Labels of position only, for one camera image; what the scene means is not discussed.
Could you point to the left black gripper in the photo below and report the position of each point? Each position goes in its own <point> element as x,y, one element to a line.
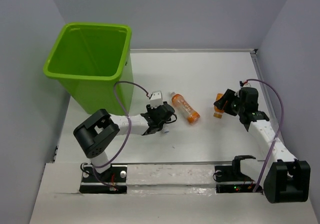
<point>149,110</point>

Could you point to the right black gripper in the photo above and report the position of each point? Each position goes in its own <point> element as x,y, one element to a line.
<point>228,95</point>

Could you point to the small orange bottle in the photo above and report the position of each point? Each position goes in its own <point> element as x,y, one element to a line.
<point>218,113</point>

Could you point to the clear crushed bottle white cap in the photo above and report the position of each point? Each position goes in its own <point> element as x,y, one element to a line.
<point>165,130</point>

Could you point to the orange drink bottle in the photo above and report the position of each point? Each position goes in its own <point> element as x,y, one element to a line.
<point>184,108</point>

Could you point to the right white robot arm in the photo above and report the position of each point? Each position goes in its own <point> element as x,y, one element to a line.
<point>281,176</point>

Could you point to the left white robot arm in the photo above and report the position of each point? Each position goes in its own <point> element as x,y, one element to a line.
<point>97,132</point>

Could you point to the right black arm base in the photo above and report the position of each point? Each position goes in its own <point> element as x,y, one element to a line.
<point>228,181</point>

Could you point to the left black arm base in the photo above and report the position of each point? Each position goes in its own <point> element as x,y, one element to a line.
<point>112,181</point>

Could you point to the green plastic bin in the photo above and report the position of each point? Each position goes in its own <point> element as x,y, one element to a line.
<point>89,60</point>

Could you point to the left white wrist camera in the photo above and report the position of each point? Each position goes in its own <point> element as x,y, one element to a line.
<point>156,99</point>

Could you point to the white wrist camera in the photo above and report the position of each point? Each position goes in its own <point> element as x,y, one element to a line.
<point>156,99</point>
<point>245,84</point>

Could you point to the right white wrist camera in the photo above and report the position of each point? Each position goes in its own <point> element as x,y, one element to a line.
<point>245,84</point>

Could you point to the aluminium table edge rail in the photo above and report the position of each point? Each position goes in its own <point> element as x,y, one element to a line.
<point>251,51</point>

